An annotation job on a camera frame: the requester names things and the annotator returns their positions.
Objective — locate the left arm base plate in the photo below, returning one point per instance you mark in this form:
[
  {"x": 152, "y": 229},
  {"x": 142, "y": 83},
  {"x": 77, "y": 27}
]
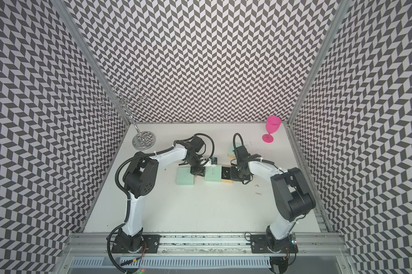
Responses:
[{"x": 137, "y": 244}]

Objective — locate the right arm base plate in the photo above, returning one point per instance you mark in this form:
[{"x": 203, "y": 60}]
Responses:
[{"x": 272, "y": 245}]

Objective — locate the aluminium left corner post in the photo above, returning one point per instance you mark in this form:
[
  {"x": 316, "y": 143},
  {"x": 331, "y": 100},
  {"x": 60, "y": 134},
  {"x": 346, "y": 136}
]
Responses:
[{"x": 73, "y": 29}]

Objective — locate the aluminium right corner post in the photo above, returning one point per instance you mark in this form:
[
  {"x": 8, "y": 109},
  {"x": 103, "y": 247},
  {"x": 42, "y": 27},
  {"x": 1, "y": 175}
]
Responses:
[{"x": 320, "y": 58}]

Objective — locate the aluminium corner post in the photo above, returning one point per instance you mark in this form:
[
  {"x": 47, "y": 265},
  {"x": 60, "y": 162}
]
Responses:
[
  {"x": 73, "y": 29},
  {"x": 320, "y": 58}
]

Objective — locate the aluminium front rail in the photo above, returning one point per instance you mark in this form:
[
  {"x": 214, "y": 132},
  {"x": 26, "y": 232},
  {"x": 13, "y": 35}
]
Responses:
[{"x": 209, "y": 253}]

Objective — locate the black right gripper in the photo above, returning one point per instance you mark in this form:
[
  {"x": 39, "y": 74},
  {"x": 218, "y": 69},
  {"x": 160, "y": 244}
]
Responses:
[{"x": 233, "y": 176}]

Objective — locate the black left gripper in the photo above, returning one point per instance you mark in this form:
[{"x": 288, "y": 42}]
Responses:
[{"x": 198, "y": 172}]

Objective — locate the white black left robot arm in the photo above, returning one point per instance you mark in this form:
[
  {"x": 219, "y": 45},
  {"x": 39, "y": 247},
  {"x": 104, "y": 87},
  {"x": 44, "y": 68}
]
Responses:
[{"x": 136, "y": 177}]

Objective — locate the pink plastic wine glass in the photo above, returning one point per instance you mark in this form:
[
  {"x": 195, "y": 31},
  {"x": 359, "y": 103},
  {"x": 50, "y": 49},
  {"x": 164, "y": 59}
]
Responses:
[{"x": 272, "y": 125}]

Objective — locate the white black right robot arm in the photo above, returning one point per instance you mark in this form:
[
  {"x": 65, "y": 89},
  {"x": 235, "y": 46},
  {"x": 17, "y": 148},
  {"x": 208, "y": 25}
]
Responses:
[{"x": 291, "y": 191}]

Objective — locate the mint drawer-style jewelry box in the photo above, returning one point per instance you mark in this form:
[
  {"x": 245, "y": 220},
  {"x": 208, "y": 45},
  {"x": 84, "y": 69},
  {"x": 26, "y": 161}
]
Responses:
[{"x": 231, "y": 150}]

